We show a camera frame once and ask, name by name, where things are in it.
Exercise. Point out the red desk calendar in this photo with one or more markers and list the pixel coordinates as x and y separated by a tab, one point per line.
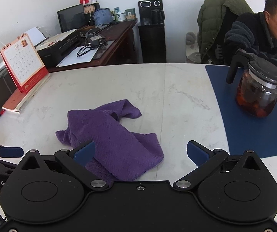
22	60

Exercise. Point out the black office chair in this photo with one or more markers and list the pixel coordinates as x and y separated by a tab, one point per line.
227	29

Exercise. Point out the purple towel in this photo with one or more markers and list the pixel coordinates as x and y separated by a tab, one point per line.
119	145

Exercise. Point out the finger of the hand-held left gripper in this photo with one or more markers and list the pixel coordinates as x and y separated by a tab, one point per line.
10	151

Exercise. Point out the blue bag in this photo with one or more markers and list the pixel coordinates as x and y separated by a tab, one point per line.
102	17

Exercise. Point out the green framed box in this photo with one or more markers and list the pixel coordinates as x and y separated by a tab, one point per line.
130	14

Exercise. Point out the white and green tin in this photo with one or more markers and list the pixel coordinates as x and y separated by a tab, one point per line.
120	17

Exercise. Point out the black inkjet printer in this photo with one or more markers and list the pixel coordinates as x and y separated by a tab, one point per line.
56	50

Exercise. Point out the white waste bin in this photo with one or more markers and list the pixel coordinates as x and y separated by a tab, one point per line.
192	56

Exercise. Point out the black computer monitor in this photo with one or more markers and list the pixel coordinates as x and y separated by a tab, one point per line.
70	19

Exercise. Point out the green padded jacket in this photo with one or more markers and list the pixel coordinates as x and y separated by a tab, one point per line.
215	17

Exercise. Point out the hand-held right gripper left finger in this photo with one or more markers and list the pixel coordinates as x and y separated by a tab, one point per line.
85	153

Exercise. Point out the black water dispenser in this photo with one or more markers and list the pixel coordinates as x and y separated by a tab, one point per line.
152	43

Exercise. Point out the black kettle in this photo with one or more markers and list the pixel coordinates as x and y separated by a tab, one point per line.
157	17

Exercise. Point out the small red flags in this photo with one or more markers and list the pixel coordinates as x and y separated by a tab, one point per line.
84	0

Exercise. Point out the white paper sheet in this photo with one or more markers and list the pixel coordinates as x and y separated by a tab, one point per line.
73	59

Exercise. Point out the small framed picture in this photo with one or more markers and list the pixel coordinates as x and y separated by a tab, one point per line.
91	9

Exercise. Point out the grey stone ornament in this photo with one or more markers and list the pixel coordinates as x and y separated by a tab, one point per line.
191	38

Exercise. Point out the glass teapot with black lid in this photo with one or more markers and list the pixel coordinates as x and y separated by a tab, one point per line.
256	94

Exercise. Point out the dark wooden desk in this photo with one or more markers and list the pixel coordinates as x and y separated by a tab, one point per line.
119	43

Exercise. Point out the blue table mat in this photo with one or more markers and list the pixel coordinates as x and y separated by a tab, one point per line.
237	135

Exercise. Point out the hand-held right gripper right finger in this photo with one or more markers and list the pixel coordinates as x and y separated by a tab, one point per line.
196	153

